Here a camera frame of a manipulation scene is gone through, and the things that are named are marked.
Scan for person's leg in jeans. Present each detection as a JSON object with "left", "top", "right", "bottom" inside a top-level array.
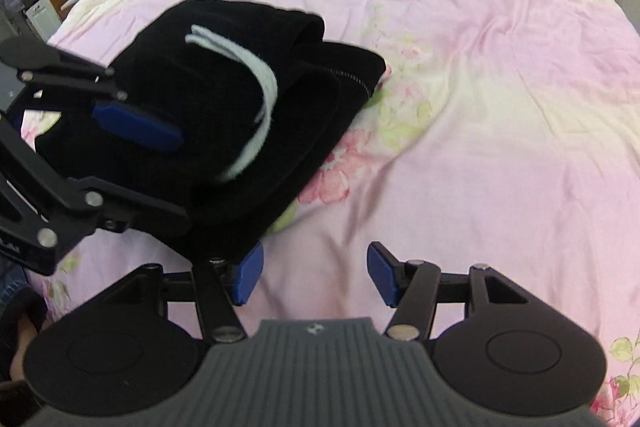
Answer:
[{"left": 0, "top": 257, "right": 51, "bottom": 384}]

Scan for pink floral blanket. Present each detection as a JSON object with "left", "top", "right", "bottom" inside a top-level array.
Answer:
[{"left": 22, "top": 0, "right": 640, "bottom": 419}]

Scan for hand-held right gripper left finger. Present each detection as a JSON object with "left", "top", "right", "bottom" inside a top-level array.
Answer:
[{"left": 107, "top": 241, "right": 265, "bottom": 342}]

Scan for black pants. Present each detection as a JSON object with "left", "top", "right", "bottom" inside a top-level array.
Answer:
[{"left": 35, "top": 0, "right": 387, "bottom": 269}]

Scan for white cabinet door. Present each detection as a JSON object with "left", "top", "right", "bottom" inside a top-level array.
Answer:
[{"left": 25, "top": 0, "right": 64, "bottom": 42}]

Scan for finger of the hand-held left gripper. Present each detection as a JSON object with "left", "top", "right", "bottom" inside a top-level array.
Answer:
[
  {"left": 0, "top": 119, "right": 193, "bottom": 278},
  {"left": 17, "top": 52, "right": 185, "bottom": 154}
]

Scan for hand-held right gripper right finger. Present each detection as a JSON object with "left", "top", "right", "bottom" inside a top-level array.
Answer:
[{"left": 366, "top": 241, "right": 530, "bottom": 342}]

